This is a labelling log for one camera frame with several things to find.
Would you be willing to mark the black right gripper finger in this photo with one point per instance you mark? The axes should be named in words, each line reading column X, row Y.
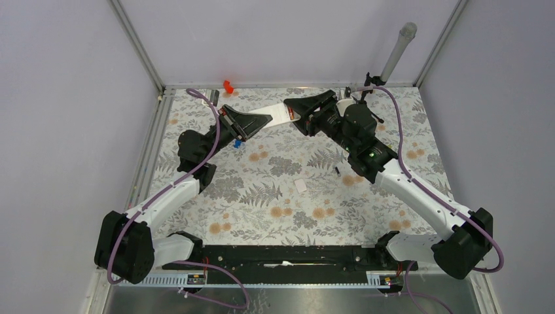
column 304, row 106
column 308, row 128

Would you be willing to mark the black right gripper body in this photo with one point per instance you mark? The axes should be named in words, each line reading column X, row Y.
column 329, row 122

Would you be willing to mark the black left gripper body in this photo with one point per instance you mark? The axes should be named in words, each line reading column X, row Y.
column 227, row 133

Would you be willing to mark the white battery cover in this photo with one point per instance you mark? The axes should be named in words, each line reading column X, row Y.
column 300, row 185

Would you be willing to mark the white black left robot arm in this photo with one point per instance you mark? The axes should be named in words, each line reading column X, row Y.
column 126, row 247

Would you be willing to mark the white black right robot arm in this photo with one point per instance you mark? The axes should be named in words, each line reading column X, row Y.
column 462, row 238

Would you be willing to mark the small red plastic block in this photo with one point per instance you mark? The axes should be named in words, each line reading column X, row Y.
column 228, row 87

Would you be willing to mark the black mini tripod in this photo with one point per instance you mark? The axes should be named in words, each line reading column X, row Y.
column 367, row 88

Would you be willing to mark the floral patterned table mat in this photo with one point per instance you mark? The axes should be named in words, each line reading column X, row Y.
column 252, row 199

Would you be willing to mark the grey metal pole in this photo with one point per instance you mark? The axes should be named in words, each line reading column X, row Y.
column 406, row 34

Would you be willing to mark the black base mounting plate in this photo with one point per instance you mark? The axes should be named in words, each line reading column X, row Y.
column 264, row 262

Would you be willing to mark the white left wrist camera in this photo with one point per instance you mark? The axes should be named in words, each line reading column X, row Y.
column 214, row 97

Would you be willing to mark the white slotted cable duct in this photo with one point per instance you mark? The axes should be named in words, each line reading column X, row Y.
column 216, row 279

